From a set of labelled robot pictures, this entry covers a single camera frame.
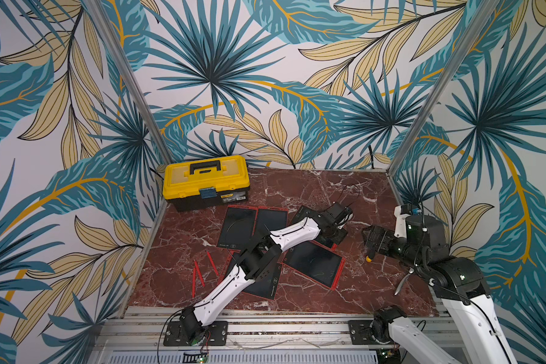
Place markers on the back right writing tablet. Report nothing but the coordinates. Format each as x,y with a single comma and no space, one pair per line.
319,217

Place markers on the front left writing tablet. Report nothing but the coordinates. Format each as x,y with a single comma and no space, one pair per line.
266,286

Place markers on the middle right writing tablet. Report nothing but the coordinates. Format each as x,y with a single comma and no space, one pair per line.
315,262

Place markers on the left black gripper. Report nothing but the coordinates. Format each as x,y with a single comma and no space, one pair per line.
343,233

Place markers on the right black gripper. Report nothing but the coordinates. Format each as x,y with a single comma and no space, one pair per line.
375,240

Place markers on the yellow black toolbox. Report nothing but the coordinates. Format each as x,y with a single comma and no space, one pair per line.
201,184

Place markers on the writing tablet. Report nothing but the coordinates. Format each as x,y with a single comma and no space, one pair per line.
315,262
319,217
270,220
237,228
266,286

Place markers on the back left writing tablet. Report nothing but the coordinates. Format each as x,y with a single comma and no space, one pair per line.
270,220

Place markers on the aluminium front rail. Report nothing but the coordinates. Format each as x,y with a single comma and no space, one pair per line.
251,337

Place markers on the yellow black screwdriver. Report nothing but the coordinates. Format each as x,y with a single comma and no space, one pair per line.
370,254

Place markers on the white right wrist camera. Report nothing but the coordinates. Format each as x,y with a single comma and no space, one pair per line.
401,213

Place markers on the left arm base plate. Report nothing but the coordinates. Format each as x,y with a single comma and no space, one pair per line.
179,335

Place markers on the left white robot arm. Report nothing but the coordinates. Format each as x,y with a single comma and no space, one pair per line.
254,262

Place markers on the red stylus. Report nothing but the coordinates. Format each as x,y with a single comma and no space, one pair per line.
339,275
194,277
212,263
198,273

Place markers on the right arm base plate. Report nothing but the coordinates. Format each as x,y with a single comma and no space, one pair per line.
369,332

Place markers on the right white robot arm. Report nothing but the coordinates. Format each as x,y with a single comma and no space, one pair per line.
418,243

